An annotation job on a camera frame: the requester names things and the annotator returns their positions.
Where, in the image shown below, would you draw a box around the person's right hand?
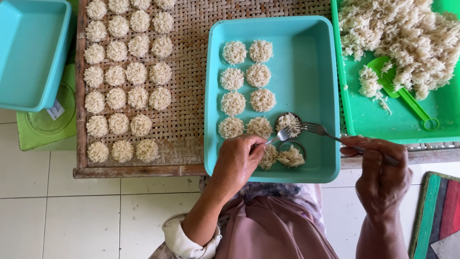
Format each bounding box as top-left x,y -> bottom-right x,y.
339,135 -> 414,217

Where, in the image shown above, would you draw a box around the person's left hand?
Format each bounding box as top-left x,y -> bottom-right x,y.
212,135 -> 267,188

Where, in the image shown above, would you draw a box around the small metal fork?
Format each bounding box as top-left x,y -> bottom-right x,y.
253,126 -> 294,147

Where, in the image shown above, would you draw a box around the long metal fork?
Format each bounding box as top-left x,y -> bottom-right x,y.
299,122 -> 400,167

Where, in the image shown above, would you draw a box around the loose rice clump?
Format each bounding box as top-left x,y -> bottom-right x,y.
258,144 -> 306,171

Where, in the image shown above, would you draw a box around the group of round rice cakes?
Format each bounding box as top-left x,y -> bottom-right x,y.
218,39 -> 277,140

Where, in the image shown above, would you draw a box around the person's pink clothing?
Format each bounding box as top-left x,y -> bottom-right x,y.
149,182 -> 339,259

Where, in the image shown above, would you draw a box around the teal plastic tray with rice cakes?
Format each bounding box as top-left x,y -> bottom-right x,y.
204,15 -> 341,184

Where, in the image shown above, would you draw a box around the woven bamboo tray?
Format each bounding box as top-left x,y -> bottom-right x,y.
73,0 -> 347,179

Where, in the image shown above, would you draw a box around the rice clump on scoop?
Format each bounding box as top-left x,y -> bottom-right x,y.
358,65 -> 393,116

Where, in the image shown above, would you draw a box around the green plastic tray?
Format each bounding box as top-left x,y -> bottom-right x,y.
331,0 -> 460,145

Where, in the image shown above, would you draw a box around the rows of round rice cakes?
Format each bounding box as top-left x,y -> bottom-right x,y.
83,0 -> 177,164

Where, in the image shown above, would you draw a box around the green plastic scoop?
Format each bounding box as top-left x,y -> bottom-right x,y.
367,56 -> 440,132

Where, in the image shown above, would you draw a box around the heap of loose cooked rice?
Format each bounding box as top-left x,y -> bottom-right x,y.
338,0 -> 460,101

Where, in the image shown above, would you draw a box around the striped floor mat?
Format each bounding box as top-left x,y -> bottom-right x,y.
408,171 -> 460,259

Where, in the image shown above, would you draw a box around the white paper label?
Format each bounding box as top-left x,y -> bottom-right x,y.
46,99 -> 65,121

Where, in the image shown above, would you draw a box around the grey paper sheet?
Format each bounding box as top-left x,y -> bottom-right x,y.
430,230 -> 460,259

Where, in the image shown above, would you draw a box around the light green plastic stool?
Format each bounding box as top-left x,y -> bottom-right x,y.
16,64 -> 77,152

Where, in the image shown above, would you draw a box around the empty teal plastic tray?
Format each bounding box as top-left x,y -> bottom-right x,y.
0,0 -> 72,113

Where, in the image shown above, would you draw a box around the metal ring mould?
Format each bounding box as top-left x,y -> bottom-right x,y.
276,140 -> 307,168
275,112 -> 303,139

